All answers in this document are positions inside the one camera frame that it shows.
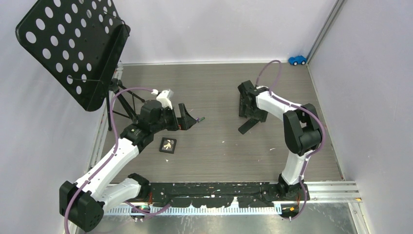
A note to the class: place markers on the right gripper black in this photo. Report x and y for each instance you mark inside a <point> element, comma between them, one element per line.
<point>261,115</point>

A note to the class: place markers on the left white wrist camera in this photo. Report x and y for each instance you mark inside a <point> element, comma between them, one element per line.
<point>164,98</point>

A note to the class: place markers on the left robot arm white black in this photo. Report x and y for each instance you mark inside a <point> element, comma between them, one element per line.
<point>85,201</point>

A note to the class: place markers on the blue toy car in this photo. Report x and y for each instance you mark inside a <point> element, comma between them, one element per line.
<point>297,60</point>

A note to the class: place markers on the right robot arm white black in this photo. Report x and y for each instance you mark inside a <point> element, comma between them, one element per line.
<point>303,131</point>

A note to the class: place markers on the black perforated music stand tray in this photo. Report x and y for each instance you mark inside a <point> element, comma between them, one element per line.
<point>79,42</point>

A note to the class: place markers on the small black square tray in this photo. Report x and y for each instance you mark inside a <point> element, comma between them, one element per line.
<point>167,145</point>

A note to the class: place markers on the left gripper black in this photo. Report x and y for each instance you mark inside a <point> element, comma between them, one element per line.
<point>185,121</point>

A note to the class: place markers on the black remote plain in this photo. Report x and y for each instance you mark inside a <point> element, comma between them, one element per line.
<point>248,125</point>

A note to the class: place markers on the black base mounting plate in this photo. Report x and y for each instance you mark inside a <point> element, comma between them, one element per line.
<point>219,194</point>

